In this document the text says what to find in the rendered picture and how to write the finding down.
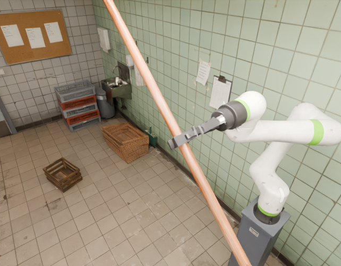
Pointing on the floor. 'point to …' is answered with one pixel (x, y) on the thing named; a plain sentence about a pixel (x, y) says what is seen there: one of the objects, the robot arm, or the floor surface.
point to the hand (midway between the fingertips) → (181, 139)
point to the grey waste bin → (101, 95)
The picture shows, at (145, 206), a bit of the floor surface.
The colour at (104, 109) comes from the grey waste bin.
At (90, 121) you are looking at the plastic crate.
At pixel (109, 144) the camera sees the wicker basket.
